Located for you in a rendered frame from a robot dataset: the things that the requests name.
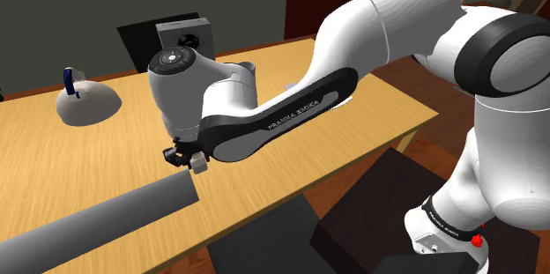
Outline white dome with blue handle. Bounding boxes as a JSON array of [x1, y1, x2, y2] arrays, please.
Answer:
[[56, 66, 123, 128]]

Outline grey cup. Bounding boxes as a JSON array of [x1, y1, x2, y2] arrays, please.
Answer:
[[237, 61, 258, 78]]

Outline black flat panel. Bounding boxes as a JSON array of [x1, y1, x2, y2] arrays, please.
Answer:
[[115, 11, 201, 75]]

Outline wooden desk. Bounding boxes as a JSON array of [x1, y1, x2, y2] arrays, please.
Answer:
[[0, 37, 440, 274]]

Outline dark robot stand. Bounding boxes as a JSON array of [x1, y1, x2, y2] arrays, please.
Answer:
[[308, 145, 540, 274]]

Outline grey box with black mark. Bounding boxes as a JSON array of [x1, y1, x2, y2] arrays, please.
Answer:
[[154, 17, 216, 62]]

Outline long grey tube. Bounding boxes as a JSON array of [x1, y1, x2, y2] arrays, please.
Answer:
[[0, 168, 201, 274]]

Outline dark grey block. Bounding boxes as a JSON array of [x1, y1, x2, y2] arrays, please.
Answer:
[[205, 193, 337, 274]]

